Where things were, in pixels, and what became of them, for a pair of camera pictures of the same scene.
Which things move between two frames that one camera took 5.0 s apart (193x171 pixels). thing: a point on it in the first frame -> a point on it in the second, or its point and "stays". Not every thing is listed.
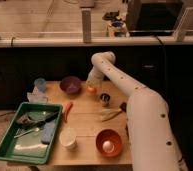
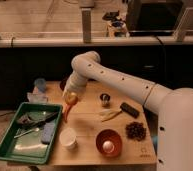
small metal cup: (105, 99) stays
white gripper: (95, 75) -> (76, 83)
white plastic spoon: (26, 132) stays
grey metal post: (86, 25) stays
